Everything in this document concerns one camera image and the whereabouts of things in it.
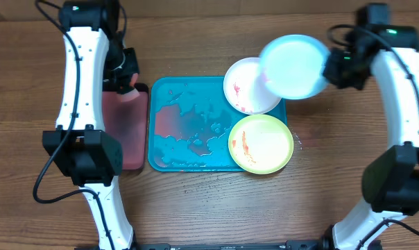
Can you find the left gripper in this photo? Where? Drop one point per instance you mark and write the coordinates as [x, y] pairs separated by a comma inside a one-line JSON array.
[[125, 80]]

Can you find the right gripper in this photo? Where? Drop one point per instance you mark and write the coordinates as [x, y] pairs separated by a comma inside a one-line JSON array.
[[329, 75]]

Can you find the red and green sponge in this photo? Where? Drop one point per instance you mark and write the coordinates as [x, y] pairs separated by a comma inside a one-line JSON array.
[[133, 93]]

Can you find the light blue plate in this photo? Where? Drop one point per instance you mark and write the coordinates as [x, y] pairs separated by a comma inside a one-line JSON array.
[[291, 66]]

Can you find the white plate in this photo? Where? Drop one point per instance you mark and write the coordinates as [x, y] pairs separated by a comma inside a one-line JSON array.
[[245, 91]]

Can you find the yellow-green plate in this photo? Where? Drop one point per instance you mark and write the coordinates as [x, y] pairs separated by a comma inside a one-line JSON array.
[[260, 144]]

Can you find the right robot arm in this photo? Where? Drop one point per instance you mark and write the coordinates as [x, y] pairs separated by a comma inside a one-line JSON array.
[[374, 48]]

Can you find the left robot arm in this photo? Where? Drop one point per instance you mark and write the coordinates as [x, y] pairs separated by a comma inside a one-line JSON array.
[[97, 61]]

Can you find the black tray with red mat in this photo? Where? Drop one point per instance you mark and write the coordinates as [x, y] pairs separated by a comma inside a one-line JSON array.
[[127, 123]]

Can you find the teal plastic tray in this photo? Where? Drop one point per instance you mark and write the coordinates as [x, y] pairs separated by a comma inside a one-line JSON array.
[[190, 124]]

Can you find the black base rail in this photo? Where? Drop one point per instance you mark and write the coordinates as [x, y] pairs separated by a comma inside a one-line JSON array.
[[288, 245]]

